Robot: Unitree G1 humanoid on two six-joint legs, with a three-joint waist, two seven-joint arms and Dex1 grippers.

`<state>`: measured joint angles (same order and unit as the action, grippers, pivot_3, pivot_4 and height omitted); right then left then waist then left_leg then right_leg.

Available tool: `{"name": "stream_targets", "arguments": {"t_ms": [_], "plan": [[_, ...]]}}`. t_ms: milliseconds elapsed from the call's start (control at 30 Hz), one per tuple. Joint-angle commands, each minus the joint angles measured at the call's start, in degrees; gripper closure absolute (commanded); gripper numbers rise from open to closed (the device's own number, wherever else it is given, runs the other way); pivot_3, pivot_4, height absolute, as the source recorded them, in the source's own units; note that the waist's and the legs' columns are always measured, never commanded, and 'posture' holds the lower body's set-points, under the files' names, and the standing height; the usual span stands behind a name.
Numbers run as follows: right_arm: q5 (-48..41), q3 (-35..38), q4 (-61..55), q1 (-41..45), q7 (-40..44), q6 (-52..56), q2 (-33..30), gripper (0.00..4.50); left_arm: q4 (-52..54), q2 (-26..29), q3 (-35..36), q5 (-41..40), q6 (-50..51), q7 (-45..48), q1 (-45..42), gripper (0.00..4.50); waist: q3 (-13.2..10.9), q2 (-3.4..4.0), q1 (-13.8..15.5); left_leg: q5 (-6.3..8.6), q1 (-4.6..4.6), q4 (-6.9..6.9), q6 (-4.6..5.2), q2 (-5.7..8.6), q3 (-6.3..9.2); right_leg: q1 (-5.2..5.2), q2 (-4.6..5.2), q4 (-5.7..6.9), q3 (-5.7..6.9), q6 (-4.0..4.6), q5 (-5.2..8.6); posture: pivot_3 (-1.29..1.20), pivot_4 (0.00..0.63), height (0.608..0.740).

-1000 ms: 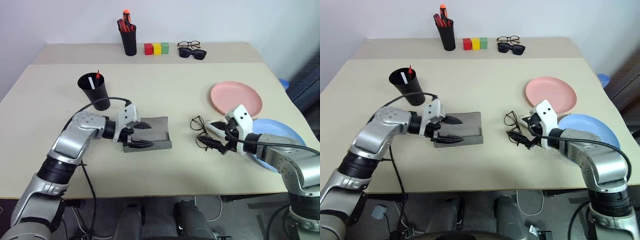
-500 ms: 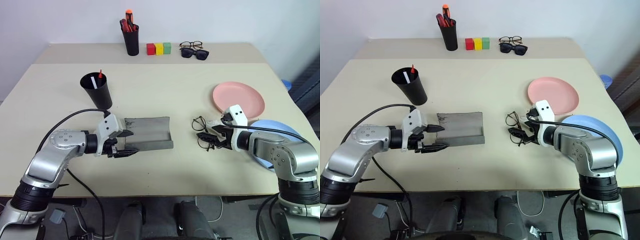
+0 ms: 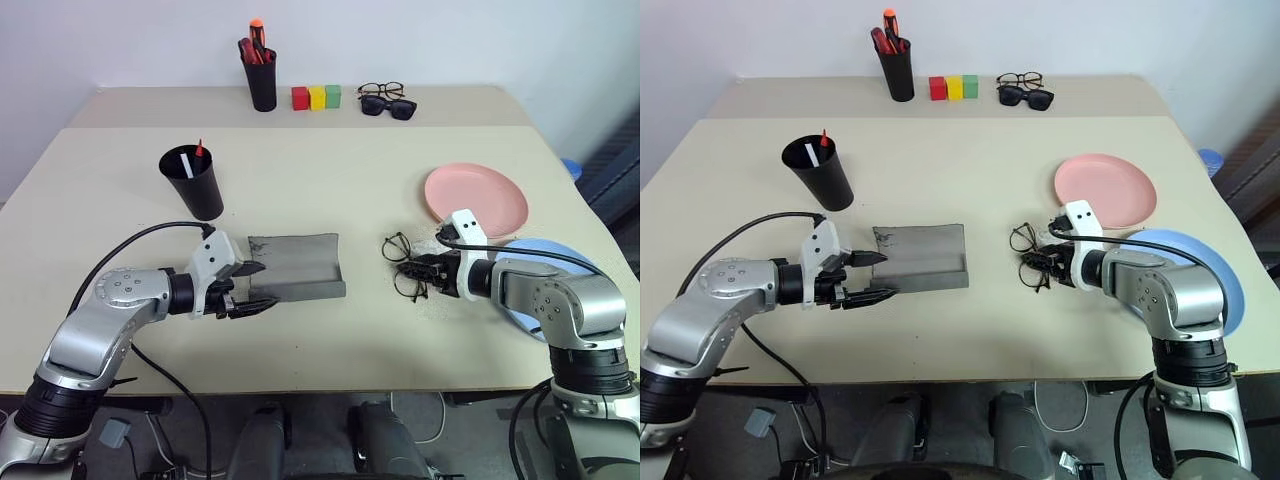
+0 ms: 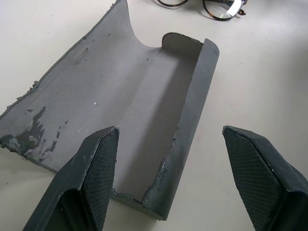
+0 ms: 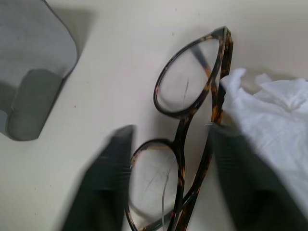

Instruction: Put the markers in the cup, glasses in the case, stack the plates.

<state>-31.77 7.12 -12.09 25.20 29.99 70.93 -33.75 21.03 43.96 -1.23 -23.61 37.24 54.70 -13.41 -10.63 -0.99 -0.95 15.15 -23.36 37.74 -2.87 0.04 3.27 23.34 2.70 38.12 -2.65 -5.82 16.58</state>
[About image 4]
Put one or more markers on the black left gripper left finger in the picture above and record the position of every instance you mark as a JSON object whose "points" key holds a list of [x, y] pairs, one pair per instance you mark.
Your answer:
{"points": [[79, 183]]}

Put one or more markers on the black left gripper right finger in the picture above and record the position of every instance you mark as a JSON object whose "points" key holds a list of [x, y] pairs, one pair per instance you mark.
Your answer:
{"points": [[264, 178]]}

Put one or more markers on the grey open glasses case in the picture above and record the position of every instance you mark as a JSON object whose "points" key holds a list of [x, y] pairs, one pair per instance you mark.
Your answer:
{"points": [[101, 91]]}

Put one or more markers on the tortoiseshell glasses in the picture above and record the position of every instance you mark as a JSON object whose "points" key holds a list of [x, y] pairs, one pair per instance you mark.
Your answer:
{"points": [[223, 12]]}

